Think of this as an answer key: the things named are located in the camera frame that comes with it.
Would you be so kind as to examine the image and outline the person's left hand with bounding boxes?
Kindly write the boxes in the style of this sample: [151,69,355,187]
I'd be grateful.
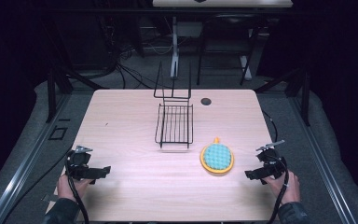
[56,174,94,203]

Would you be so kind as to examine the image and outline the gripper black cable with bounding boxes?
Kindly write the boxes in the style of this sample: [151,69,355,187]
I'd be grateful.
[63,157,90,224]
[265,155,291,224]

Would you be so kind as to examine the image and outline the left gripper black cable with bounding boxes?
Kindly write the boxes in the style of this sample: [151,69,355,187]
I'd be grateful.
[63,157,90,224]

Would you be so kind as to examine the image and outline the black metal frame stand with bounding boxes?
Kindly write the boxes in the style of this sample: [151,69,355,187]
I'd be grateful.
[45,18,110,124]
[255,66,311,127]

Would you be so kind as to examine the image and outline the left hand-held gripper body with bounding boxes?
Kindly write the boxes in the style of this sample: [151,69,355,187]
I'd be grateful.
[64,145,98,185]

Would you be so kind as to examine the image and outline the black wire rack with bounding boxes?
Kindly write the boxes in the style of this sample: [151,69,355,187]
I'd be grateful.
[153,61,195,149]

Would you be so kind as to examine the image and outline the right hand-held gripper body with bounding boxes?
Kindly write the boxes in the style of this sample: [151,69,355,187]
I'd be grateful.
[255,139,288,186]

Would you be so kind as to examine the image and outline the black cable on floor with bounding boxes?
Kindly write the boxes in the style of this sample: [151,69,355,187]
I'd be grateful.
[261,110,279,144]

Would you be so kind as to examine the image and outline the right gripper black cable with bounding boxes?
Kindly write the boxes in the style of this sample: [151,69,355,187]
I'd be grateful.
[265,155,291,224]

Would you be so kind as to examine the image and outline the person's right hand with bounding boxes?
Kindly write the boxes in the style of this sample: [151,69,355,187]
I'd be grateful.
[262,170,301,205]

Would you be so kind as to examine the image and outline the black chair in background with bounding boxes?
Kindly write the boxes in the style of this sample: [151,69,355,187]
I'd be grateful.
[196,13,262,87]

